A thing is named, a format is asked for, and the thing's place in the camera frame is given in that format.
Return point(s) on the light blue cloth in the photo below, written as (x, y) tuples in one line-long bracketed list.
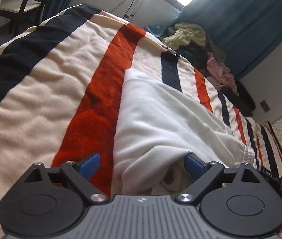
[(155, 30)]

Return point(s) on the striped pillow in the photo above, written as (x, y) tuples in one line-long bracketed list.
[(272, 142)]

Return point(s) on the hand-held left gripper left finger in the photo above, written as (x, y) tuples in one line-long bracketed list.
[(91, 166)]

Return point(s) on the yellow-green knit blanket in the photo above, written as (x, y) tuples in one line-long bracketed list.
[(185, 36)]

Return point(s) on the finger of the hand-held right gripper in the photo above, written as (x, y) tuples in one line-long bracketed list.
[(270, 174)]

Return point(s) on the dark patterned garment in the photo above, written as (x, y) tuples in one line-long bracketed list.
[(200, 54)]

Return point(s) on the dark wall switch panel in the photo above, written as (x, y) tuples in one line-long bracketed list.
[(265, 105)]

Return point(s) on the dark green garment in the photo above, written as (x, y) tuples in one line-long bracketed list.
[(184, 53)]

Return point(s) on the white and black chair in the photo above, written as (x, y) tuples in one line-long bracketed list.
[(23, 2)]

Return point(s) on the striped fleece blanket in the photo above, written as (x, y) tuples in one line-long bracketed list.
[(43, 92)]

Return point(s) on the black armchair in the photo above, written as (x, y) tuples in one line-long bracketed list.
[(240, 97)]

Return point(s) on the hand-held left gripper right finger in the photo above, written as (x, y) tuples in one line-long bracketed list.
[(193, 166)]

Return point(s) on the white sweatshirt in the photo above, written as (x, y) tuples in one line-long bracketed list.
[(168, 119)]

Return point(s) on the olive grey garment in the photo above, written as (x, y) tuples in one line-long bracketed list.
[(217, 49)]

